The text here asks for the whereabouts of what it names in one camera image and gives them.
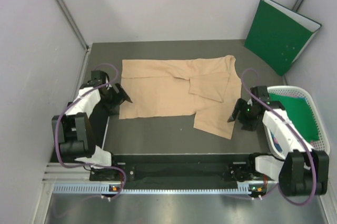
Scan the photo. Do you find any green t shirt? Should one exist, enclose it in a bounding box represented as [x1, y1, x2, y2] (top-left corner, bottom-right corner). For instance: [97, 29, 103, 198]
[270, 93, 319, 143]

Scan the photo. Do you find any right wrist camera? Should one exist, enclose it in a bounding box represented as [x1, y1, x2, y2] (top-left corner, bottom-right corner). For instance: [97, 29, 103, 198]
[250, 85, 270, 102]

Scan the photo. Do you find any green ring binder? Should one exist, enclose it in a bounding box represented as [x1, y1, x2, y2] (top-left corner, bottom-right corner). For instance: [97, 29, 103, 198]
[244, 0, 322, 76]

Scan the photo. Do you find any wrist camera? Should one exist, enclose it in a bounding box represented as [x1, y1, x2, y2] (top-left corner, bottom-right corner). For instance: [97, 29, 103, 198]
[90, 70, 110, 86]
[250, 85, 270, 102]

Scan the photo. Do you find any beige t shirt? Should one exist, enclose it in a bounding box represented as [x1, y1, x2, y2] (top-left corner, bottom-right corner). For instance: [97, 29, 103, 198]
[119, 55, 242, 139]

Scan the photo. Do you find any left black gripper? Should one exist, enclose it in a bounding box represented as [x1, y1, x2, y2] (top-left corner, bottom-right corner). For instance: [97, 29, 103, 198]
[99, 82, 131, 116]

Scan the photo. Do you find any slotted grey cable duct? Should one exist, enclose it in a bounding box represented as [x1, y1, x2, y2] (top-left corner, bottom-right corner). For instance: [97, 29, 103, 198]
[53, 182, 267, 196]

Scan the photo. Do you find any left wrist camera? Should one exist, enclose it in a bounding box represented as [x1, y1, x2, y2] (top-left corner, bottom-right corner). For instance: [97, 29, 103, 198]
[90, 70, 110, 86]

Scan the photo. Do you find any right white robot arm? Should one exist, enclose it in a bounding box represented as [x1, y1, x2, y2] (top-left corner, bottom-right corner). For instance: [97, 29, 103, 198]
[228, 98, 329, 197]

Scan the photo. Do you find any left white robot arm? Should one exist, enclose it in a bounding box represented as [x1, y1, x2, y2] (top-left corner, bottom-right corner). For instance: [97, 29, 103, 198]
[50, 83, 132, 180]

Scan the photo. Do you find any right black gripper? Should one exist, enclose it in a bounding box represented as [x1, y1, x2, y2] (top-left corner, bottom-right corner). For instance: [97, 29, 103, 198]
[228, 98, 259, 131]

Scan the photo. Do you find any white perforated laundry basket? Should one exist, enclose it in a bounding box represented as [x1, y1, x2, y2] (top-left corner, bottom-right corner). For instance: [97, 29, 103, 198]
[264, 85, 330, 159]

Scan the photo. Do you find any blue pink t shirt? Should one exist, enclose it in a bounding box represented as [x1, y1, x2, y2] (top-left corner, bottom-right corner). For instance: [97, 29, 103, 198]
[271, 134, 282, 152]

